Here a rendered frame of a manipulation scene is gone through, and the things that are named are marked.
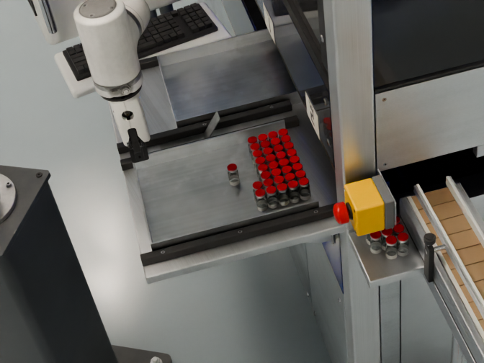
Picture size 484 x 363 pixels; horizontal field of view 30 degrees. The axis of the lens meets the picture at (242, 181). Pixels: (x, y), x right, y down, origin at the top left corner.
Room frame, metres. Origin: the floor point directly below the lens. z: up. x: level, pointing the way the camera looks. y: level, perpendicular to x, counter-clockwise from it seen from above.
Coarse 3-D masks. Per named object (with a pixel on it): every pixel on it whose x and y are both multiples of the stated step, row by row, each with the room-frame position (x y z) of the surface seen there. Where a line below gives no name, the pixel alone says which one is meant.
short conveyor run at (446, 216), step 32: (416, 192) 1.16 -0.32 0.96; (448, 192) 1.17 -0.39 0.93; (416, 224) 1.11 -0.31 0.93; (448, 224) 1.10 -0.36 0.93; (480, 224) 1.08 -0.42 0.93; (448, 256) 1.02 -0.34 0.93; (480, 256) 1.01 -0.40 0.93; (448, 288) 0.95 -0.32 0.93; (480, 288) 0.94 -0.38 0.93; (448, 320) 0.94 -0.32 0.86; (480, 320) 0.88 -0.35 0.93; (480, 352) 0.81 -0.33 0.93
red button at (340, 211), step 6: (336, 204) 1.12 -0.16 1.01; (342, 204) 1.11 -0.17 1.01; (336, 210) 1.10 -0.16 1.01; (342, 210) 1.10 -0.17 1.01; (348, 210) 1.11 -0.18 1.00; (336, 216) 1.10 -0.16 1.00; (342, 216) 1.09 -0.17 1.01; (348, 216) 1.09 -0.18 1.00; (342, 222) 1.09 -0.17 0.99; (348, 222) 1.09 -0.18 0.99
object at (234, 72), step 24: (192, 48) 1.80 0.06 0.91; (216, 48) 1.81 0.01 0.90; (240, 48) 1.81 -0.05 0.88; (264, 48) 1.79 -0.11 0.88; (168, 72) 1.77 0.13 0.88; (192, 72) 1.75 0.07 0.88; (216, 72) 1.73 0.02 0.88; (240, 72) 1.72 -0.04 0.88; (264, 72) 1.70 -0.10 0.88; (288, 72) 1.69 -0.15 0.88; (168, 96) 1.66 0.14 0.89; (192, 96) 1.66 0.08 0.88; (216, 96) 1.64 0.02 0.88; (240, 96) 1.63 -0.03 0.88; (264, 96) 1.61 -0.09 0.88; (288, 96) 1.57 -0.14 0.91; (192, 120) 1.54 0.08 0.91
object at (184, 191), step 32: (256, 128) 1.47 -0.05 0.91; (160, 160) 1.45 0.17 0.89; (192, 160) 1.44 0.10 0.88; (224, 160) 1.42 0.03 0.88; (160, 192) 1.36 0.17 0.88; (192, 192) 1.34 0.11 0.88; (224, 192) 1.33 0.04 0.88; (160, 224) 1.27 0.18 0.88; (192, 224) 1.25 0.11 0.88; (224, 224) 1.21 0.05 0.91
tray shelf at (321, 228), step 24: (144, 72) 1.79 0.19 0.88; (144, 96) 1.69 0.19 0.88; (168, 120) 1.59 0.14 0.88; (264, 120) 1.53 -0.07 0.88; (312, 144) 1.43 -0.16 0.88; (312, 168) 1.36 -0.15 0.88; (312, 192) 1.29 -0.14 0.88; (144, 240) 1.24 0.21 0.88; (264, 240) 1.18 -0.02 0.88; (288, 240) 1.17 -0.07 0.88; (312, 240) 1.17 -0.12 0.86; (168, 264) 1.16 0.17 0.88; (192, 264) 1.15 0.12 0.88; (216, 264) 1.15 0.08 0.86
